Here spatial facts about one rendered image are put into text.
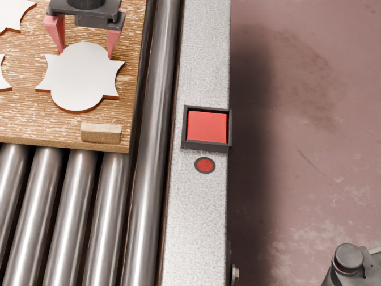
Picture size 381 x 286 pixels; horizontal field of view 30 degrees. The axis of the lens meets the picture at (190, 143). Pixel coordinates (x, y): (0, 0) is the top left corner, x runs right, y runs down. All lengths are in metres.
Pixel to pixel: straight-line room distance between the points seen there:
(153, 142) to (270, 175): 1.21
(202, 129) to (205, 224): 0.16
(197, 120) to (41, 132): 0.23
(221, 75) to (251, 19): 1.59
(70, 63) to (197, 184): 0.28
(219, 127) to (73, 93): 0.22
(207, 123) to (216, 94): 0.08
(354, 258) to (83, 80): 0.88
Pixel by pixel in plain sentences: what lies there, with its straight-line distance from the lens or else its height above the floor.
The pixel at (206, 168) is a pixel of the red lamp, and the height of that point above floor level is 0.92.
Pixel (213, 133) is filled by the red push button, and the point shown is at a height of 0.93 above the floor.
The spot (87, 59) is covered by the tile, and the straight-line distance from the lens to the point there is 1.13.
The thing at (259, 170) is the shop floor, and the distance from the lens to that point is 2.24.
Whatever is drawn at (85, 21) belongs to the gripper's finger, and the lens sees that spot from 1.08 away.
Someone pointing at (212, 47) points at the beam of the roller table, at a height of 0.92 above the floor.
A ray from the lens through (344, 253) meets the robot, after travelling 1.73.
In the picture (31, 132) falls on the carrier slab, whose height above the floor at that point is 0.94.
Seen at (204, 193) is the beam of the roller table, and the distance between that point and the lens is 1.01.
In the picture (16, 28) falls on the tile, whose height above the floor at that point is 0.94.
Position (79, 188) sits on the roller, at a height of 0.92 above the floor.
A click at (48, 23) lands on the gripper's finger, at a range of 1.09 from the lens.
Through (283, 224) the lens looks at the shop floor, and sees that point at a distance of 2.14.
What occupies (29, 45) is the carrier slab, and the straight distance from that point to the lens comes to 1.18.
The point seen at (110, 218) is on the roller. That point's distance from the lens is 0.97.
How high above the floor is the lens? 1.72
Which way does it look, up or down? 49 degrees down
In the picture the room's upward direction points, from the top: 8 degrees clockwise
